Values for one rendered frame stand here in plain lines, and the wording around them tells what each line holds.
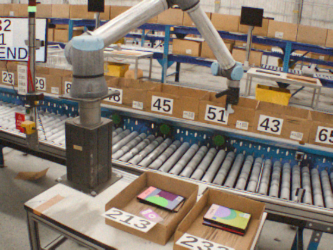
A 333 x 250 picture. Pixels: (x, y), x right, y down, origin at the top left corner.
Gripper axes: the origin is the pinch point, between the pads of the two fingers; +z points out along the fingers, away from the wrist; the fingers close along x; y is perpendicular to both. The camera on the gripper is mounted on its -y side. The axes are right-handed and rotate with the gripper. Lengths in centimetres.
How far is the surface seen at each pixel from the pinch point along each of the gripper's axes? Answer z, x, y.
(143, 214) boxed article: 18, -108, -11
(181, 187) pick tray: 17, -80, -4
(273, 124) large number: 0.1, -0.6, 33.3
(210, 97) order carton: -2.3, 28.3, -17.6
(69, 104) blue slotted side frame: 13, -6, -124
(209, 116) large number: 3.4, -0.6, -11.3
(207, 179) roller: 23, -54, 3
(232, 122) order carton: 4.4, -0.4, 5.7
